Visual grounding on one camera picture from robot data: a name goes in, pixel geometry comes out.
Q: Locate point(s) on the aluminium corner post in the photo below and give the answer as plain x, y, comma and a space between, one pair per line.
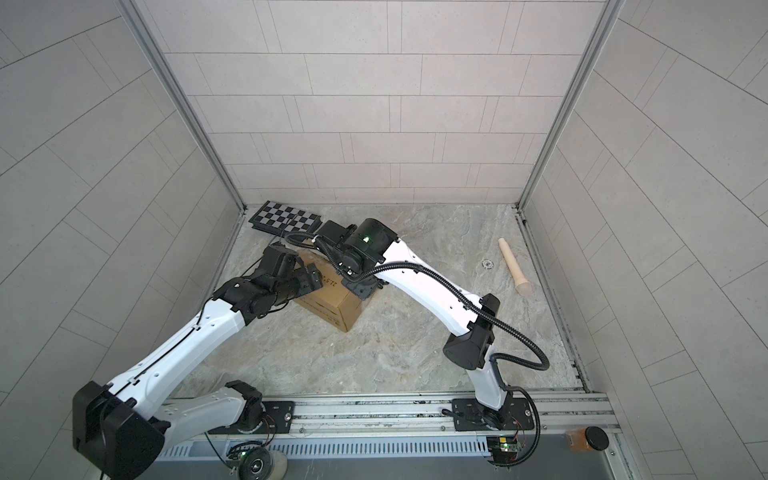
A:
149, 46
602, 29

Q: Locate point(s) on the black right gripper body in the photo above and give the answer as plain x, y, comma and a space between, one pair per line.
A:
361, 287

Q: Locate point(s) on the brown jar black lid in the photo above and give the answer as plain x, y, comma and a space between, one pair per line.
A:
587, 439

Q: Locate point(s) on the cream plastic handle tool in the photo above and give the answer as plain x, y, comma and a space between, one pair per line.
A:
521, 284

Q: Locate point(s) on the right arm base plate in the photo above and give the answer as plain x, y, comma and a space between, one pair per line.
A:
469, 415

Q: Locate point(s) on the round black speaker device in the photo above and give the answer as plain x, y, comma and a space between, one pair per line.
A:
252, 460

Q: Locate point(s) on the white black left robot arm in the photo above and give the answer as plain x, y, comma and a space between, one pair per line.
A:
122, 427

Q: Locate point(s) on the brown cardboard express box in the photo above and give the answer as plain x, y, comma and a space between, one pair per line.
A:
334, 303

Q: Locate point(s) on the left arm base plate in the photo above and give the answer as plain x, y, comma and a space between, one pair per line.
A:
270, 417

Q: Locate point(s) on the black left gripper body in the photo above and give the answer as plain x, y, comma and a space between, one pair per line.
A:
290, 290

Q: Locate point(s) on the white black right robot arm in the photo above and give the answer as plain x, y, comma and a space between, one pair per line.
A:
370, 255

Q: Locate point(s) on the aluminium corner post left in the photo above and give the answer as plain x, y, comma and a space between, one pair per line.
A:
149, 46

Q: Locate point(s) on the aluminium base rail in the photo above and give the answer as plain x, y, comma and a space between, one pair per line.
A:
410, 426

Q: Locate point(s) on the aluminium corner post right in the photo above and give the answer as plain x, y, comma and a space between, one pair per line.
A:
602, 29

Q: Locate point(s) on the black white chessboard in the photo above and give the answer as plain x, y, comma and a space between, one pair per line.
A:
278, 219

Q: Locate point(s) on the green circuit board right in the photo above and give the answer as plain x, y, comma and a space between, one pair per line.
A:
503, 451

